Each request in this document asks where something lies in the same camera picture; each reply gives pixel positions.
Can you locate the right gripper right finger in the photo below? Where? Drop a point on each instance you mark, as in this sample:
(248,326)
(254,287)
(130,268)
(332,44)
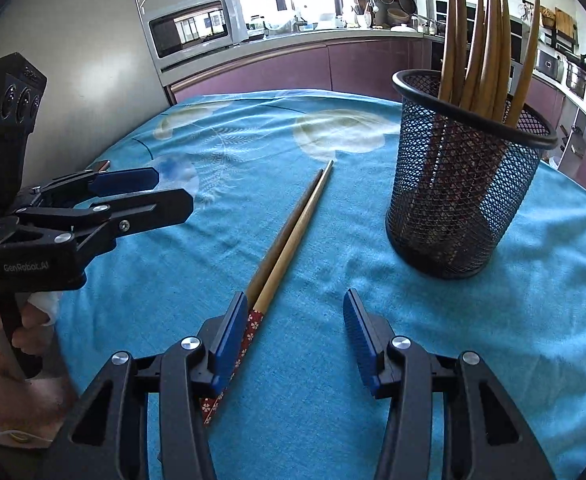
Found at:
(485,434)

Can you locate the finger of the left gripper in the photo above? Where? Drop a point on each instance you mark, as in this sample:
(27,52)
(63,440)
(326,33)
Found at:
(123,181)
(142,212)

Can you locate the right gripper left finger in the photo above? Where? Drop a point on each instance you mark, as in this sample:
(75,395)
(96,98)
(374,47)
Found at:
(105,436)

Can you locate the wooden chopstick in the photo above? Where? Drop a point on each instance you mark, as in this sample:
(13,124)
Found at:
(460,49)
(445,92)

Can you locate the chopstick with red floral end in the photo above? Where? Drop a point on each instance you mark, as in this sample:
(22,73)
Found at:
(475,57)

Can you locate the pink left sleeve forearm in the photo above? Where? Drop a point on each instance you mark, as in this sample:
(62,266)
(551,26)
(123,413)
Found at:
(31,413)

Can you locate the purple kitchen cabinets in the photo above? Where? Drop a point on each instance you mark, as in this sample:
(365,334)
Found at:
(362,65)

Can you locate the person's left hand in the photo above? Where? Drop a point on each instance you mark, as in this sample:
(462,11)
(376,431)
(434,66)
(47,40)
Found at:
(25,337)

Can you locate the blue floral tablecloth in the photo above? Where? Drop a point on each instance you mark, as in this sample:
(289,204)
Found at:
(297,409)

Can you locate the silver microwave oven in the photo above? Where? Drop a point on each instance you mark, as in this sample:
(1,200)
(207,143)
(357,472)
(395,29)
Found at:
(190,29)

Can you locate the black mesh utensil holder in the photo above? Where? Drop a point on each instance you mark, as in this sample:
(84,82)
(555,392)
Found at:
(459,178)

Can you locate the silver rice cooker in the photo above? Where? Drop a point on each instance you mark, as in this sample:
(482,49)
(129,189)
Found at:
(550,63)

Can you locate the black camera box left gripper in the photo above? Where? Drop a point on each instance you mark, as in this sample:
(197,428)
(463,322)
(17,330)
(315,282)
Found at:
(21,90)

